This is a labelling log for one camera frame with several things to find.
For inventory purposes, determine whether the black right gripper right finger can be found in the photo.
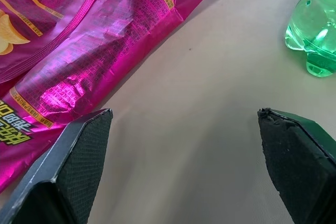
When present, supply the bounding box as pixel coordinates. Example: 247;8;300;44
257;107;336;224

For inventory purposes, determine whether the green plastic bottle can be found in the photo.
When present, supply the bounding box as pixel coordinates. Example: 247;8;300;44
284;0;336;78

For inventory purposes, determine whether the magenta foil chip bag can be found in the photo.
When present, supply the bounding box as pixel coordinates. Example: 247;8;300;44
0;0;225;193

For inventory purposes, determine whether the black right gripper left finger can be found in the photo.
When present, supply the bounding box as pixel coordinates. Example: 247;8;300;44
0;108;113;224

